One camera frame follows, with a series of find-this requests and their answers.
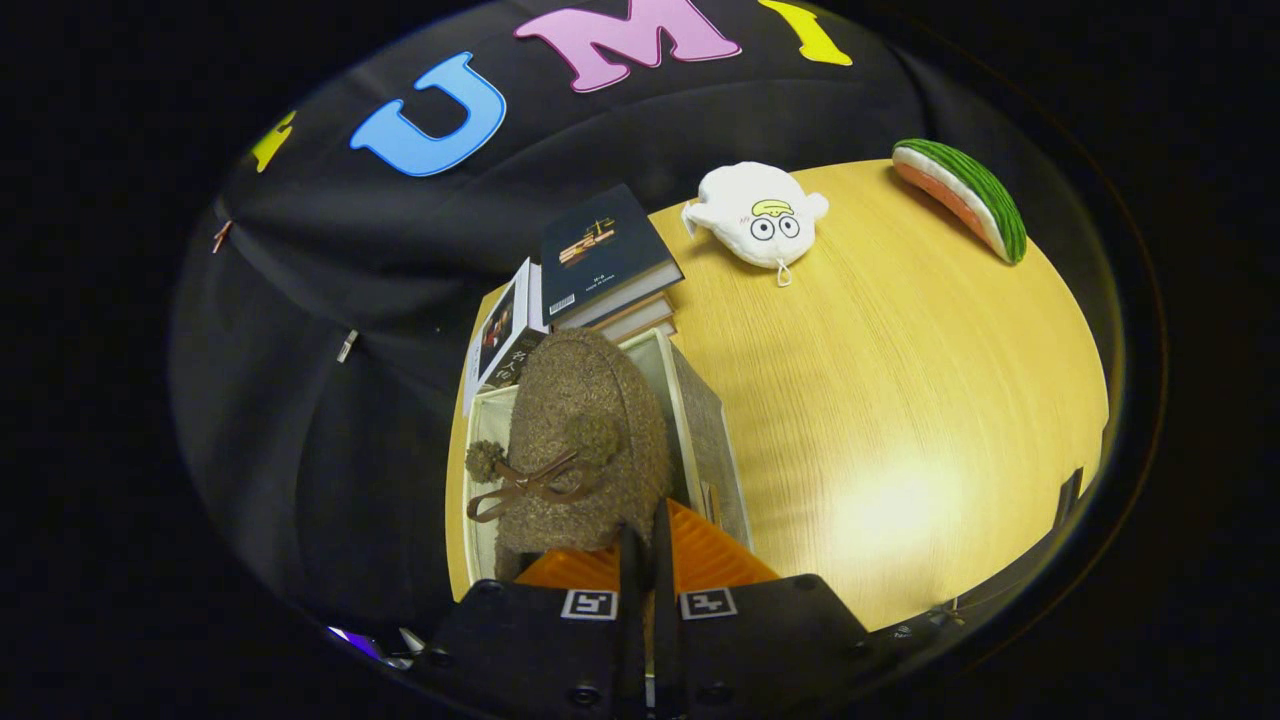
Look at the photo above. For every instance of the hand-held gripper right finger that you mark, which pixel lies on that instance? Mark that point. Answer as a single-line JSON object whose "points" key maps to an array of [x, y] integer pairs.
{"points": [[770, 640]]}

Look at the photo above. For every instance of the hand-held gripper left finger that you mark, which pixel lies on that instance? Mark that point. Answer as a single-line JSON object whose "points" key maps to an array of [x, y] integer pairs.
{"points": [[530, 650]]}

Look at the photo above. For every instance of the grey fabric storage box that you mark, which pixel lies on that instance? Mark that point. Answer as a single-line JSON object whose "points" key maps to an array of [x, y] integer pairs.
{"points": [[705, 430]]}

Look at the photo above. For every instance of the brown fuzzy shoe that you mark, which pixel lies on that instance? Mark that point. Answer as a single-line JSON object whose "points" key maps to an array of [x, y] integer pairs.
{"points": [[580, 390]]}

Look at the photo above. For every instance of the glowing screen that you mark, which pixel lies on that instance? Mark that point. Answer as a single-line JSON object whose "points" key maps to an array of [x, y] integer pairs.
{"points": [[358, 643]]}

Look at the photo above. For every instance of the white book with photo cover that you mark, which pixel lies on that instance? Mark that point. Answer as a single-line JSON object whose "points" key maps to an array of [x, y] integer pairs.
{"points": [[500, 330]]}

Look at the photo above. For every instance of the brown book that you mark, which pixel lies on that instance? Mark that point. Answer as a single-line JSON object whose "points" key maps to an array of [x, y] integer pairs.
{"points": [[635, 312], [655, 328]]}

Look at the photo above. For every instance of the white clip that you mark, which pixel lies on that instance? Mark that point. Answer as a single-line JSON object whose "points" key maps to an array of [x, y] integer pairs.
{"points": [[347, 346]]}

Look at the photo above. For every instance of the dark blue book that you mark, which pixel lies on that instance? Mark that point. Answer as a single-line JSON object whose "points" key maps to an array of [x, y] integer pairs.
{"points": [[620, 270]]}

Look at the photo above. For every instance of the white plush toy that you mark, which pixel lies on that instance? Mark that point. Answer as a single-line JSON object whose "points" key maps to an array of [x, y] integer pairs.
{"points": [[740, 195]]}

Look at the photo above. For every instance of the watermelon slice plush toy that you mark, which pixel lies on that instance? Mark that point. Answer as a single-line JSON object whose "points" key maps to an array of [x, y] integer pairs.
{"points": [[985, 195]]}

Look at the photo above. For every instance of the copper clip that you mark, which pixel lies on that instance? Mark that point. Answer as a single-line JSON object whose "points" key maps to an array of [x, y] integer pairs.
{"points": [[221, 236]]}

